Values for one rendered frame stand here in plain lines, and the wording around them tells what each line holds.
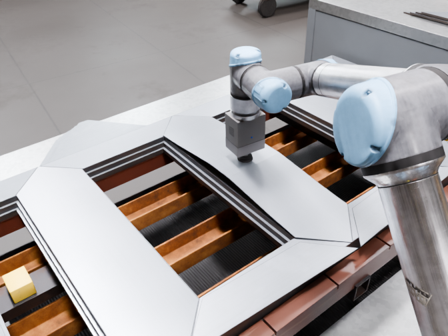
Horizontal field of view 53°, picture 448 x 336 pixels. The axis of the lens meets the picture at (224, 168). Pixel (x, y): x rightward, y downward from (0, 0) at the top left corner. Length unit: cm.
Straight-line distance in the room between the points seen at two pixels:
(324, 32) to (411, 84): 136
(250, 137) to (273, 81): 23
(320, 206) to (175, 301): 42
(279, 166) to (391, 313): 45
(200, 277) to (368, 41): 110
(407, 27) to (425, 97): 111
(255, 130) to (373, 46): 84
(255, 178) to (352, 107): 55
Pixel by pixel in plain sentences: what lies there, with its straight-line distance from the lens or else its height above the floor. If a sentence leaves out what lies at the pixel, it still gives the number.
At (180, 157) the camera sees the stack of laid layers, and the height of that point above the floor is 84.
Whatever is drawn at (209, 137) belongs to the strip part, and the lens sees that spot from 135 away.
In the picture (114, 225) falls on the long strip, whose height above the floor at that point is 86.
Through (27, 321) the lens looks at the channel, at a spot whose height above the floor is 71.
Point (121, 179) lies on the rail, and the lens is 139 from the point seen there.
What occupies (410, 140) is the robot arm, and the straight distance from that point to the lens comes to 65.
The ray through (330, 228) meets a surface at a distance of 108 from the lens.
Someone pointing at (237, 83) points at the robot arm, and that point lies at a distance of 107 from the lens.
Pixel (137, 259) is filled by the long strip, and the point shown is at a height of 86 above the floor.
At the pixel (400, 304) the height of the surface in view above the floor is 68.
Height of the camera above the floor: 159
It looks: 36 degrees down
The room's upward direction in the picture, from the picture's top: 2 degrees counter-clockwise
